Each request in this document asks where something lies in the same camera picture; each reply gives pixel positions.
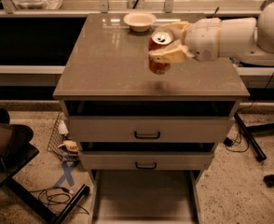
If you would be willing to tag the red coke can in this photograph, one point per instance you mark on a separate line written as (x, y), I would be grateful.
(158, 44)

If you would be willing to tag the middle grey drawer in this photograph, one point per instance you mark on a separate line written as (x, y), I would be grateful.
(110, 160)

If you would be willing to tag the wire mesh basket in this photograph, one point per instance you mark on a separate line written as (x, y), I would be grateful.
(56, 139)

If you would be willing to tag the grey drawer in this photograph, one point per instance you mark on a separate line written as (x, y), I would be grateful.
(110, 160)
(162, 130)

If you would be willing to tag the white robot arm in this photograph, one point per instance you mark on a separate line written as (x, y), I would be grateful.
(248, 40)

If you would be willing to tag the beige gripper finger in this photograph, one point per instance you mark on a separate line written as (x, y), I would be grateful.
(177, 29)
(170, 54)

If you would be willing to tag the white paper bowl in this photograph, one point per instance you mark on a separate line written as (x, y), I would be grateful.
(139, 21)

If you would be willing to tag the black caster foot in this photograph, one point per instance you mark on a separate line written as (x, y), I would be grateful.
(269, 181)

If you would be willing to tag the black stand leg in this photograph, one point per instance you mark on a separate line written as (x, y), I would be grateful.
(259, 154)

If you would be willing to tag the black table leg frame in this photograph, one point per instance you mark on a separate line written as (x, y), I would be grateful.
(40, 201)

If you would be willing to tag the snack bag on floor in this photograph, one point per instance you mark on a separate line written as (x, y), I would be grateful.
(69, 150)

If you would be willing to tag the open bottom drawer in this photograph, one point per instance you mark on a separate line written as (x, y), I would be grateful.
(146, 197)

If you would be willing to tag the grey drawer cabinet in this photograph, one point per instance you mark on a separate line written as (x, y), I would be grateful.
(107, 75)

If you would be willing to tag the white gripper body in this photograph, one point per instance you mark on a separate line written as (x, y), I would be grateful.
(203, 37)

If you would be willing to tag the top grey drawer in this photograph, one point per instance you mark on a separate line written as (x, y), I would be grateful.
(162, 130)

